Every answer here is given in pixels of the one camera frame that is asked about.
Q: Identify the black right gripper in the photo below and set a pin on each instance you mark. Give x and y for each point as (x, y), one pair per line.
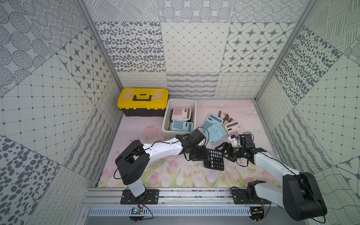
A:
(230, 150)

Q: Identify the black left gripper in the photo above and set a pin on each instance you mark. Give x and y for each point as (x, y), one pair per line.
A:
(201, 153)

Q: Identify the light blue calculator back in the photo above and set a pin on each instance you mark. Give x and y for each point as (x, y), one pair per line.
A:
(214, 133)

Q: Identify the light blue calculator face down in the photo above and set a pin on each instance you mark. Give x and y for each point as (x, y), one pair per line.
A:
(182, 126)

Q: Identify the pink calculator face down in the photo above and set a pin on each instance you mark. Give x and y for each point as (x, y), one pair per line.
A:
(181, 114)

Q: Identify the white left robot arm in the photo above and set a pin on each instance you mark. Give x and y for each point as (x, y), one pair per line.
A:
(132, 162)

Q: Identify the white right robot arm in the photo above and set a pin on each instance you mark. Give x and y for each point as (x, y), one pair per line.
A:
(299, 193)

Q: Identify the teal calculator face up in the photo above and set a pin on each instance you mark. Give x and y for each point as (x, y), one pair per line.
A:
(212, 119)

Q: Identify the yellow and black toolbox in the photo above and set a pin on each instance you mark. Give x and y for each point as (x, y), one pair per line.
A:
(143, 102)

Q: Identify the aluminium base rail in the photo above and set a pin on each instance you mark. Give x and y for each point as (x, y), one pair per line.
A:
(184, 202)

